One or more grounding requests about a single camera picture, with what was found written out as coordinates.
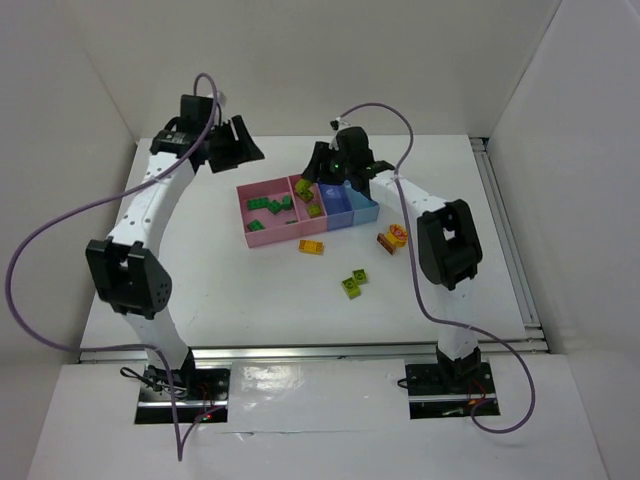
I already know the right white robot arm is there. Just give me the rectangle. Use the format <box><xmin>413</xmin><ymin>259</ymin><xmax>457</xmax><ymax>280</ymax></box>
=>
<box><xmin>294</xmin><ymin>119</ymin><xmax>483</xmax><ymax>386</ymax></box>

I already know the dark green curved lego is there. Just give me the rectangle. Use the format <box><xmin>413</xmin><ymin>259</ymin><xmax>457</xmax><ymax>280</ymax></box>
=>
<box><xmin>247</xmin><ymin>220</ymin><xmax>265</xmax><ymax>232</ymax></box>

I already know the light blue bin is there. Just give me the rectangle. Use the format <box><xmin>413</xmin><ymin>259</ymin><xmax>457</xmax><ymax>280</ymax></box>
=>
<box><xmin>345</xmin><ymin>183</ymin><xmax>379</xmax><ymax>226</ymax></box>

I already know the lime sloped lego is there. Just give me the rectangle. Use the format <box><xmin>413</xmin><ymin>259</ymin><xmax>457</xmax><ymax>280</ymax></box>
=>
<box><xmin>306</xmin><ymin>203</ymin><xmax>323</xmax><ymax>218</ymax></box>

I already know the aluminium rail front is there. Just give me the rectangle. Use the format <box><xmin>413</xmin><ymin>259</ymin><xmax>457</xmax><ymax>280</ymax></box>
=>
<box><xmin>79</xmin><ymin>337</ymin><xmax>549</xmax><ymax>364</ymax></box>

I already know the small pink bin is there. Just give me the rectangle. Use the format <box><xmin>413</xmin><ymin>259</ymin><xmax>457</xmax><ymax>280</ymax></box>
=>
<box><xmin>293</xmin><ymin>184</ymin><xmax>328</xmax><ymax>238</ymax></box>

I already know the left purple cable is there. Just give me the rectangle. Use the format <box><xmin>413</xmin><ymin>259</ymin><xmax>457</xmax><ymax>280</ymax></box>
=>
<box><xmin>4</xmin><ymin>73</ymin><xmax>226</xmax><ymax>462</ymax></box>

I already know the yellow lego brick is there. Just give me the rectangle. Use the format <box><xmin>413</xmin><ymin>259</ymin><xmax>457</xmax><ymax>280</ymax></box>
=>
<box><xmin>298</xmin><ymin>239</ymin><xmax>324</xmax><ymax>255</ymax></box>

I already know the aluminium rail right side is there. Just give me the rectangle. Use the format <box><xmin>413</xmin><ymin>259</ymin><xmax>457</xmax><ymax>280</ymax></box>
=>
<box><xmin>469</xmin><ymin>137</ymin><xmax>549</xmax><ymax>353</ymax></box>

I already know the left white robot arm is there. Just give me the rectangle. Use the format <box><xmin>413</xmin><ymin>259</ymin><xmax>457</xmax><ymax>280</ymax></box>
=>
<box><xmin>85</xmin><ymin>95</ymin><xmax>264</xmax><ymax>388</ymax></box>

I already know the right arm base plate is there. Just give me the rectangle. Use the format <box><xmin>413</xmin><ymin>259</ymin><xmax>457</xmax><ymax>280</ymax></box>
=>
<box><xmin>396</xmin><ymin>362</ymin><xmax>500</xmax><ymax>420</ymax></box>

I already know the dark blue bin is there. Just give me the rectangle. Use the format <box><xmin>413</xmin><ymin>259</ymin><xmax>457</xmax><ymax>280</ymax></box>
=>
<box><xmin>318</xmin><ymin>183</ymin><xmax>354</xmax><ymax>231</ymax></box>

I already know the large lime lego brick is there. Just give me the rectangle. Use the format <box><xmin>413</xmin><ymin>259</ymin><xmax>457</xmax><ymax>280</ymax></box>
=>
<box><xmin>294</xmin><ymin>178</ymin><xmax>314</xmax><ymax>203</ymax></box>

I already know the large pink bin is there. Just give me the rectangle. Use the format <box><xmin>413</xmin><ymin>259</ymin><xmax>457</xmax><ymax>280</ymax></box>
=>
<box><xmin>236</xmin><ymin>177</ymin><xmax>300</xmax><ymax>248</ymax></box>

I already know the aluminium rail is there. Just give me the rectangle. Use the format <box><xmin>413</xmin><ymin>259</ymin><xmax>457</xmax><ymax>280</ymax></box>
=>
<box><xmin>79</xmin><ymin>337</ymin><xmax>549</xmax><ymax>364</ymax></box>
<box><xmin>469</xmin><ymin>137</ymin><xmax>549</xmax><ymax>353</ymax></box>

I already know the lime lego pair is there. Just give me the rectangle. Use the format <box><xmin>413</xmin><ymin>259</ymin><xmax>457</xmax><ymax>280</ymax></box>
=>
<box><xmin>341</xmin><ymin>269</ymin><xmax>369</xmax><ymax>300</ymax></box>

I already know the dark green lego stack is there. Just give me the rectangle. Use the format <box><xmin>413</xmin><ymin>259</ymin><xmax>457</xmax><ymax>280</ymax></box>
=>
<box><xmin>267</xmin><ymin>195</ymin><xmax>293</xmax><ymax>215</ymax></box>

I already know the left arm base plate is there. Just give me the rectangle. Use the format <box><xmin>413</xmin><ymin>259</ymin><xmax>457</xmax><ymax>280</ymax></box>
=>
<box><xmin>120</xmin><ymin>367</ymin><xmax>231</xmax><ymax>425</ymax></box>

